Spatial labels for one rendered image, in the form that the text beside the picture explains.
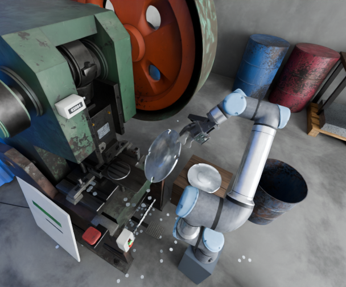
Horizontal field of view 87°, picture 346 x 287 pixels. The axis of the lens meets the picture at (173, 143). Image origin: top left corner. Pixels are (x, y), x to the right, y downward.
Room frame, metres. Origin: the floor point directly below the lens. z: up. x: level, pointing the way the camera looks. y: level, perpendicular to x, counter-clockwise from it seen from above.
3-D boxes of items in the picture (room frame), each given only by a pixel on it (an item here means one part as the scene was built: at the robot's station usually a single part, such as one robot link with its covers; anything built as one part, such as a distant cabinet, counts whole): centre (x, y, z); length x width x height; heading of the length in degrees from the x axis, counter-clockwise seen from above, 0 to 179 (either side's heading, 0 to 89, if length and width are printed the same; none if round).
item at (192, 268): (0.33, -0.26, 0.23); 0.18 x 0.18 x 0.45; 60
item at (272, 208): (0.89, -0.88, 0.24); 0.42 x 0.42 x 0.48
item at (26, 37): (0.70, 0.54, 0.83); 0.79 x 0.43 x 1.34; 68
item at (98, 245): (0.27, 0.31, 0.62); 0.10 x 0.06 x 0.20; 158
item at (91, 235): (0.25, 0.32, 0.72); 0.07 x 0.06 x 0.08; 68
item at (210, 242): (0.33, -0.26, 0.62); 0.13 x 0.12 x 0.14; 73
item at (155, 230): (0.59, 0.28, 0.14); 0.59 x 0.10 x 0.05; 68
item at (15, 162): (0.45, 0.64, 0.45); 0.92 x 0.12 x 0.90; 68
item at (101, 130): (0.63, 0.37, 1.04); 0.17 x 0.15 x 0.30; 68
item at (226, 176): (0.90, -0.30, 0.18); 0.40 x 0.38 x 0.35; 64
